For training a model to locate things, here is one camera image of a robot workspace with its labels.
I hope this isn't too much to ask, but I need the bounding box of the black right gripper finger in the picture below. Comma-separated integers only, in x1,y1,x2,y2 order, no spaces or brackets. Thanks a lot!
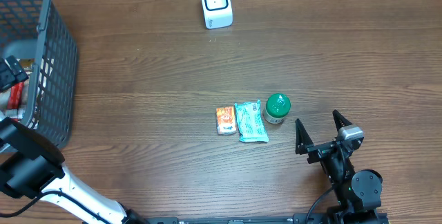
332,109,352,136
295,118,314,155

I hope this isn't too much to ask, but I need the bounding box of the brown snack bag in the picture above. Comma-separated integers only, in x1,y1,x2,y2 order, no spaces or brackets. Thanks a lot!
1,59,34,122

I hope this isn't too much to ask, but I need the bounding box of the green lid jar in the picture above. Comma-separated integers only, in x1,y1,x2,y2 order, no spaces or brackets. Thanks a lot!
263,93,291,124

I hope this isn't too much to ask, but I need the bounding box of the teal snack packet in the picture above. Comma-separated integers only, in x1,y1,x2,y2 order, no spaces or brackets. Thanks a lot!
234,100,269,143

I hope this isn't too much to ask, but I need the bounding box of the orange snack packet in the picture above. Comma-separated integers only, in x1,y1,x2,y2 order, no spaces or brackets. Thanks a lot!
215,106,237,135

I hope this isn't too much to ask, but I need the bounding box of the red white snack bar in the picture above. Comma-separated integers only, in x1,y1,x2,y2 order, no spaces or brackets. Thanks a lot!
6,82,25,121

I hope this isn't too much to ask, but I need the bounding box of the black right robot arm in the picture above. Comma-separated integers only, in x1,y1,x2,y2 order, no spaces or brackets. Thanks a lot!
293,110,389,224

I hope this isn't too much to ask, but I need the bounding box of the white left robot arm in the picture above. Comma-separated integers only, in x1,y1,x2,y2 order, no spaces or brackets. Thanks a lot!
1,55,146,223

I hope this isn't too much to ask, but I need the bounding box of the white barcode scanner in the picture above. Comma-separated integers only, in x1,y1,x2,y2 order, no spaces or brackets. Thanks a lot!
201,0,233,29

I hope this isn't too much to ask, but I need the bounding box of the grey plastic basket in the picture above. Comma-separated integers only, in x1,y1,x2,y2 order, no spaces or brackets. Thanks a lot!
1,0,79,149

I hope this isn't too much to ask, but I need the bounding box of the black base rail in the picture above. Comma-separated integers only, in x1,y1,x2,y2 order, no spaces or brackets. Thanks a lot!
146,214,333,224

